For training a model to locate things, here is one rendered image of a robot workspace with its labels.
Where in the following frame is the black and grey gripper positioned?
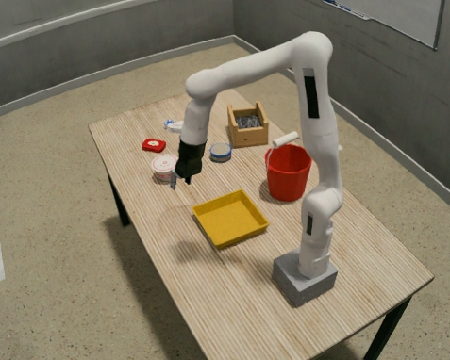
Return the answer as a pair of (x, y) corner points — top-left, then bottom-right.
(167, 121), (208, 190)

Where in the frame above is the yellow shallow tray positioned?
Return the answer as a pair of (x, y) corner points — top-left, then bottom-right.
(191, 188), (270, 251)

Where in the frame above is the red tin with white label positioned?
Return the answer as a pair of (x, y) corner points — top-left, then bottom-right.
(142, 139), (166, 153)

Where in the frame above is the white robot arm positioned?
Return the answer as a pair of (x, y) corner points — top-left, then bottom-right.
(184, 32), (343, 280)

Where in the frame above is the wooden crate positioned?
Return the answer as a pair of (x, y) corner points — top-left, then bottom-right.
(227, 101), (269, 149)

